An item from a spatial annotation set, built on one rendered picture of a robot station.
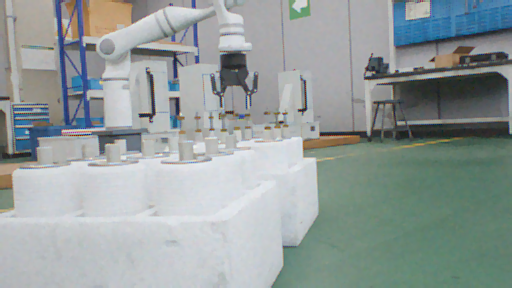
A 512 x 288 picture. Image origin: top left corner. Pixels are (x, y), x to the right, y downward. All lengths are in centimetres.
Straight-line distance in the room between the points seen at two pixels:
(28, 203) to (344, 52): 642
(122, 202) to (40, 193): 13
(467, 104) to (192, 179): 567
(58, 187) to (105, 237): 13
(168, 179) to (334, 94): 646
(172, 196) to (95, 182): 12
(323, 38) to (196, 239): 668
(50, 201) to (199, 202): 24
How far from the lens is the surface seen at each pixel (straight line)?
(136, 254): 69
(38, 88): 774
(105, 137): 176
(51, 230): 75
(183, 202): 68
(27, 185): 80
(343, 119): 701
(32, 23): 787
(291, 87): 502
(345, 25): 707
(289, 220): 118
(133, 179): 74
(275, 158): 120
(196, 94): 409
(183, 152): 71
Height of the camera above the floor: 31
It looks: 3 degrees down
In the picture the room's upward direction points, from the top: 3 degrees counter-clockwise
